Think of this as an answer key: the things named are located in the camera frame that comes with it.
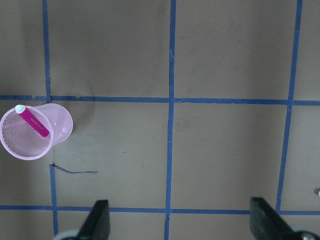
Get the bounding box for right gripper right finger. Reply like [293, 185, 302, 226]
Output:
[249, 197, 300, 240]

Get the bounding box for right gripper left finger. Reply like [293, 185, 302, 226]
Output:
[76, 199, 111, 240]

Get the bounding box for pink pen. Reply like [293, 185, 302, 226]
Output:
[14, 104, 50, 138]

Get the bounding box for pink mesh cup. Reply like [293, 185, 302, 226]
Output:
[0, 103, 74, 161]

